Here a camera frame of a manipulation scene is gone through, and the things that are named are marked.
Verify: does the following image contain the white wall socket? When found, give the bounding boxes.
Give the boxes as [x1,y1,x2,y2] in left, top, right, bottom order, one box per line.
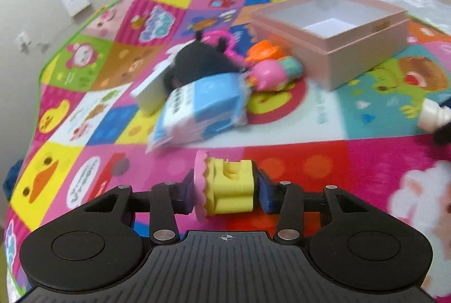
[15,30,31,53]

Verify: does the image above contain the blue white tissue pack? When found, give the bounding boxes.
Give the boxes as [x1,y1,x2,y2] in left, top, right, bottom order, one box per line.
[146,73,251,152]

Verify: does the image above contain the colourful cartoon play mat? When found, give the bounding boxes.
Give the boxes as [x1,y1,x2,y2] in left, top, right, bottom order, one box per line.
[4,0,450,302]

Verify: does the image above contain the blue object beside bed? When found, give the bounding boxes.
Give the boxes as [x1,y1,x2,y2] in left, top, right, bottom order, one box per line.
[2,160,24,201]

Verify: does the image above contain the yellow pink toy block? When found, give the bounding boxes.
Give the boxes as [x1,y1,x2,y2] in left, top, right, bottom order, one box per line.
[193,150,258,222]

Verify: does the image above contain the white bottle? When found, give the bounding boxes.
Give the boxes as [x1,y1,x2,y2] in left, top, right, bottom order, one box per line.
[417,98,451,133]

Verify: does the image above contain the pink doll toy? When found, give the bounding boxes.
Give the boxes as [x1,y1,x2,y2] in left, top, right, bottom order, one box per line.
[247,56,304,92]

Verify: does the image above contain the black plush toy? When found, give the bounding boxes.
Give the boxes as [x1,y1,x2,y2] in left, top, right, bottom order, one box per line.
[172,30,243,90]

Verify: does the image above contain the white charger box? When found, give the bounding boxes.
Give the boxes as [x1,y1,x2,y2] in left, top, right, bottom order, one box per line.
[131,59,174,115]

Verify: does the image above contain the orange plastic toy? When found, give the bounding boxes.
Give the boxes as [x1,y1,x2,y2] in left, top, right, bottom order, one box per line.
[245,40,284,67]

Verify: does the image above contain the pink cardboard box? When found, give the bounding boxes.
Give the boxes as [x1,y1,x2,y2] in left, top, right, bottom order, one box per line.
[251,0,410,91]

